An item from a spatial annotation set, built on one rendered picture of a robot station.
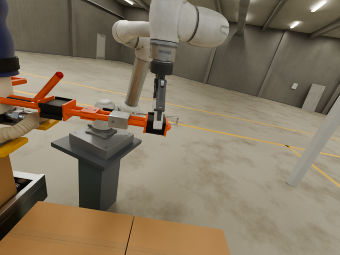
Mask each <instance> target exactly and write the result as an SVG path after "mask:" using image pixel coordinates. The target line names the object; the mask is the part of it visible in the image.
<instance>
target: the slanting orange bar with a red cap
mask: <svg viewBox="0 0 340 255"><path fill-rule="evenodd" d="M63 77H64V75H63V73H62V72H60V71H57V72H56V73H55V74H54V76H53V77H52V78H51V79H50V80H49V81H48V82H47V83H46V85H45V86H44V87H43V88H42V89H41V90H40V91H39V92H38V94H37V95H36V96H35V97H34V98H33V99H32V100H31V102H33V103H37V100H40V99H43V98H45V96H46V95H47V94H48V93H49V92H50V91H51V90H52V89H53V88H54V87H55V85H56V84H57V83H58V82H59V81H60V80H61V79H62V78H63Z"/></svg>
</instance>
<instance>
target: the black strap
mask: <svg viewBox="0 0 340 255"><path fill-rule="evenodd" d="M19 69H20V64H19V58H18V57H17V56H14V57H12V58H0V72H12V71H17V70H19Z"/></svg>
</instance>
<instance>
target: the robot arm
mask: <svg viewBox="0 0 340 255"><path fill-rule="evenodd" d="M228 34H229V23H228V21H227V19H226V18H225V17H224V16H223V15H222V14H220V13H218V12H216V11H214V10H211V9H208V8H204V7H198V6H194V5H192V4H190V3H189V2H187V0H151V4H150V11H149V22H140V21H127V20H119V21H117V22H116V23H115V24H114V25H113V27H112V35H113V37H114V39H115V40H116V41H117V42H118V43H121V44H124V45H126V46H128V47H130V48H133V49H135V55H136V58H135V62H134V66H133V70H132V75H131V79H130V83H129V88H128V91H127V95H126V99H125V100H124V101H122V103H121V104H120V106H115V104H114V103H113V102H112V101H110V100H108V99H100V100H98V101H97V102H96V103H95V105H94V107H97V108H100V110H103V107H104V108H110V109H115V111H121V112H127V113H131V115H133V116H138V117H143V115H136V114H132V112H136V113H143V111H142V109H141V108H140V105H139V104H138V101H139V98H140V95H141V91H142V88H143V85H144V81H145V78H146V75H147V72H148V68H149V65H150V62H151V65H150V72H151V73H154V74H156V75H155V76H156V77H155V79H154V93H153V102H152V112H154V123H153V129H158V130H161V129H162V122H163V114H164V112H165V93H166V83H167V81H166V80H165V76H166V75H172V73H173V64H172V62H176V58H177V51H178V44H179V41H183V42H185V43H186V44H188V45H190V46H195V47H199V48H205V47H206V48H213V47H217V46H219V45H221V44H222V43H223V42H224V41H225V40H226V38H227V36H228ZM160 107H161V108H160ZM88 127H90V129H88V130H86V133H88V134H92V135H94V136H97V137H100V138H102V139H107V138H108V137H109V136H110V135H112V134H113V133H115V132H117V130H116V129H113V128H112V127H108V121H103V120H97V119H96V120H95V121H92V123H88Z"/></svg>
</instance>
